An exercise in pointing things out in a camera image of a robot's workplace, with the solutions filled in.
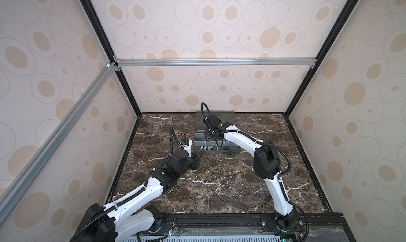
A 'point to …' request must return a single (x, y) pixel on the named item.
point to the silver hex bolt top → (227, 158)
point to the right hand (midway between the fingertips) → (216, 134)
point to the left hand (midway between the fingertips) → (203, 154)
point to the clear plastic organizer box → (203, 147)
